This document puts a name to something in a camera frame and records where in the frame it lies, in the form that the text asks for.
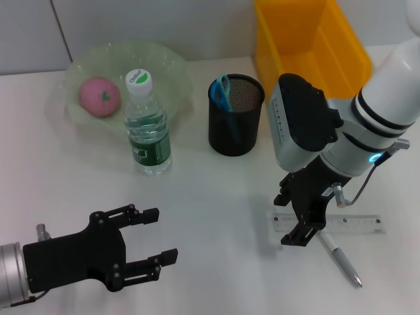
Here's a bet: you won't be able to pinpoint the black mesh pen holder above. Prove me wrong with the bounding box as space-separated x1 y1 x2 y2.
207 74 266 158

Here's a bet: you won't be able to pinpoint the clear plastic ruler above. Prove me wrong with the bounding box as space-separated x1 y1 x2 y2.
272 212 387 234

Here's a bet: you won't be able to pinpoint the yellow plastic bin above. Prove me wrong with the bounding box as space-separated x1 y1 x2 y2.
254 0 373 101

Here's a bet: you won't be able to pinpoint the pink toy peach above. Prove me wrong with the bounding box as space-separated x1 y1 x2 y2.
77 77 123 118

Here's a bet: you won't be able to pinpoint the clear green-label water bottle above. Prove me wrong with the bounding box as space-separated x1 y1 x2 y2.
123 69 173 176

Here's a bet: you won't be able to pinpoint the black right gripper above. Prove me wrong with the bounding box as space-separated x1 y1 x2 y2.
273 156 352 247

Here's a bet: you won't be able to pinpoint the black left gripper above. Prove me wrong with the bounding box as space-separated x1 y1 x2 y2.
22 203 179 293

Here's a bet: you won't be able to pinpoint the grey right arm cable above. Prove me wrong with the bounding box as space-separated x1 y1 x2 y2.
331 138 411 208

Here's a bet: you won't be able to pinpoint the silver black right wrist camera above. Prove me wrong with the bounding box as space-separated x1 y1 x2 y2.
268 73 344 173

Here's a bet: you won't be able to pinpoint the translucent green fruit plate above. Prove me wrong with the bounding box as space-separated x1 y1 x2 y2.
49 39 196 146

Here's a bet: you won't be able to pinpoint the blue teal scissors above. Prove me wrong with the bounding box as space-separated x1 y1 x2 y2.
209 74 244 146

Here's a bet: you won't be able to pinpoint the white grey pen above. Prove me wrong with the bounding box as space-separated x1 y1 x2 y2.
318 231 364 289

